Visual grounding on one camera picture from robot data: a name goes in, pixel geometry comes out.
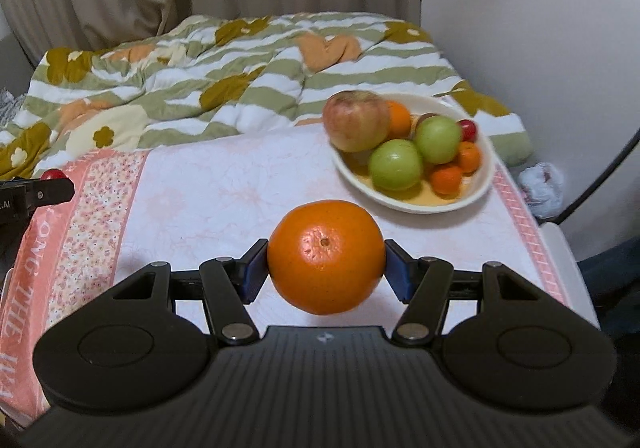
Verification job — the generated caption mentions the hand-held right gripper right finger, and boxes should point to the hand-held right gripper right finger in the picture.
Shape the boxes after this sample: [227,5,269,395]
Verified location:
[384,241,544,347]

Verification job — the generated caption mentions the pink floral printed cloth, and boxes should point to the pink floral printed cloth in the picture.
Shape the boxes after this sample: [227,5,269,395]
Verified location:
[0,96,601,429]

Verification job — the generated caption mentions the medium orange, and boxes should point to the medium orange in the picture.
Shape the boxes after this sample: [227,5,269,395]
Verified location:
[387,100,414,140]

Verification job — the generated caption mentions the large red yellow apple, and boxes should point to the large red yellow apple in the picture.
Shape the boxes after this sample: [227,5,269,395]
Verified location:
[322,90,392,153]

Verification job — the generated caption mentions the small mandarin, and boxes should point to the small mandarin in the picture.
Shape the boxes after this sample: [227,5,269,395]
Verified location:
[456,141,482,174]
[430,163,465,195]

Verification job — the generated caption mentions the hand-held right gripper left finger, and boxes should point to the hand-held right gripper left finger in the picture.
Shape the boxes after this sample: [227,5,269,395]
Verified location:
[112,238,271,345]

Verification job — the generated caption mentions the white plastic bag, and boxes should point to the white plastic bag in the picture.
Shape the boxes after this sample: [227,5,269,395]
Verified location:
[517,161,565,219]

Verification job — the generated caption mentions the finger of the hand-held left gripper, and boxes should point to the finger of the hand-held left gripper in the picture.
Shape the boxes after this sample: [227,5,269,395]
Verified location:
[0,177,76,217]

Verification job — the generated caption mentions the black cable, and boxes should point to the black cable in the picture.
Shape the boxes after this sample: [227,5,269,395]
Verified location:
[555,128,640,227]

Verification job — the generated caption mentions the dark blue cloth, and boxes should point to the dark blue cloth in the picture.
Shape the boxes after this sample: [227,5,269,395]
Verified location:
[575,237,640,341]

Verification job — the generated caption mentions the large orange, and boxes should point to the large orange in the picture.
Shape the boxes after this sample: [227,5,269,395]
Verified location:
[266,199,386,315]

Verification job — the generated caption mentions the big green apple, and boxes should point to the big green apple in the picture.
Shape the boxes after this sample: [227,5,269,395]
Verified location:
[369,139,425,192]

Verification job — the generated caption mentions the floral striped quilt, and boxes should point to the floral striped quilt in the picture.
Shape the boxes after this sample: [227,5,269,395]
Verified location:
[0,13,534,180]

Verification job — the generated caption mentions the white oval bowl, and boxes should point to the white oval bowl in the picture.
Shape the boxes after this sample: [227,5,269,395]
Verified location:
[330,93,496,214]

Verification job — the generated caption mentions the grey patterned cloth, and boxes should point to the grey patterned cloth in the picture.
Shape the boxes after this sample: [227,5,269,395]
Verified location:
[0,87,27,130]

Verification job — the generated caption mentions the small green apple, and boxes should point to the small green apple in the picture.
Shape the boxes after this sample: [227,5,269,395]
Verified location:
[415,115,462,165]

